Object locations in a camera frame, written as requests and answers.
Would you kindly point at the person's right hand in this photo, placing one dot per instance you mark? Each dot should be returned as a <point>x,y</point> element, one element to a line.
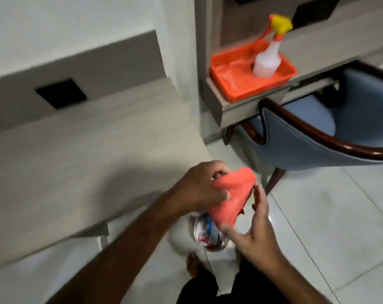
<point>261,240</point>

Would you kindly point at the person's left hand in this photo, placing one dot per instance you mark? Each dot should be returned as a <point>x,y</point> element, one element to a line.
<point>194,188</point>

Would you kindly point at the person's right thumb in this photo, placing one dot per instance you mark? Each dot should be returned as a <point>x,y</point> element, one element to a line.
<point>232,233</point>

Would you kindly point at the person's left thumb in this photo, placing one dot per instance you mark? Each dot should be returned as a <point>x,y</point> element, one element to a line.
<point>222,195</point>

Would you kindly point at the coral pink cleaning cloth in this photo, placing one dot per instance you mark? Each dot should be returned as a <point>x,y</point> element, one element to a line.
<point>232,199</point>

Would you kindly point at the person's right forearm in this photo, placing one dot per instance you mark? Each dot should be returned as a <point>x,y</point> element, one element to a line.
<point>300,286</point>

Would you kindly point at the person's left forearm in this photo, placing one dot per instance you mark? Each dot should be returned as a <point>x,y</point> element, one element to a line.
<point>122,250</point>

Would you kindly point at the shiny crumpled wrapper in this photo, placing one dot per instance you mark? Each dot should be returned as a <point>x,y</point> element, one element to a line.
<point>205,232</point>

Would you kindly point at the person's bare foot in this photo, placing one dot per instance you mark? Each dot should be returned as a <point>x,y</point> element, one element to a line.
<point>194,265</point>

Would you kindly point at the white waste bin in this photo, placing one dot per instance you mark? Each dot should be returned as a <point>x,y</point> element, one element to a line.
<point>180,239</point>

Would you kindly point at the person's black shorts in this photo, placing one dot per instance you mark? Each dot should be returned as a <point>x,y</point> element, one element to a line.
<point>210,289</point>

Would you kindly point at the orange plastic tray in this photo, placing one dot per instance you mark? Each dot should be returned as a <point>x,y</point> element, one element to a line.
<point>232,79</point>

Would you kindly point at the white spray bottle yellow trigger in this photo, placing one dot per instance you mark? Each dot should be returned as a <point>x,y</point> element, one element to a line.
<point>267,60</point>

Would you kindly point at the light wooden desk with drawer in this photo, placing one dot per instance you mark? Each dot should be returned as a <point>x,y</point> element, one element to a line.
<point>324,47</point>

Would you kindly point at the blue chair with wooden frame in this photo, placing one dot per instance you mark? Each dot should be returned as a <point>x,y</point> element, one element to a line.
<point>305,145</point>

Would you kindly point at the black square wall socket panel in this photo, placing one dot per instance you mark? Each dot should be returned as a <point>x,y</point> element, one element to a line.
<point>61,93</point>

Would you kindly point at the black wide wall socket panel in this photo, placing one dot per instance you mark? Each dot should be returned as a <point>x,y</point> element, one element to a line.
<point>316,11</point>

